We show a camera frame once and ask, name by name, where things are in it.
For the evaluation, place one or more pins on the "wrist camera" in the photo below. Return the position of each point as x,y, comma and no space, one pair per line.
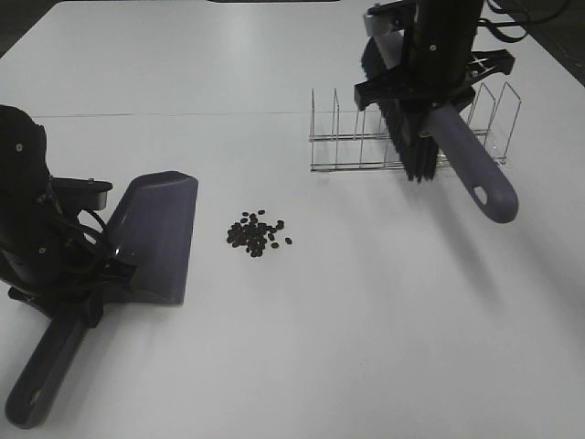
392,17
80,194

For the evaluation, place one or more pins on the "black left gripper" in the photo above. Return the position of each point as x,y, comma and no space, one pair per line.
47,255

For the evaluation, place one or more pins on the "purple hand brush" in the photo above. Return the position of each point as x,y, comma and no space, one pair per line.
419,132

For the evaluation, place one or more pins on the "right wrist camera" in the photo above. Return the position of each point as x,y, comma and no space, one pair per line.
392,17

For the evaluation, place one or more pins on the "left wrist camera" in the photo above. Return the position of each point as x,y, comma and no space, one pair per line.
80,194

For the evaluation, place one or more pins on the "purple dustpan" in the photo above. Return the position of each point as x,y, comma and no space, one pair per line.
151,228

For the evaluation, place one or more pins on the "pile of coffee beans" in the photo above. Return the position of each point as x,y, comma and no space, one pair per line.
255,235

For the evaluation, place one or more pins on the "chrome wire rack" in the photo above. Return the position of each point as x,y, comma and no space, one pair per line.
359,140

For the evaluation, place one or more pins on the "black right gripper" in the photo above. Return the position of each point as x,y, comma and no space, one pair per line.
437,54

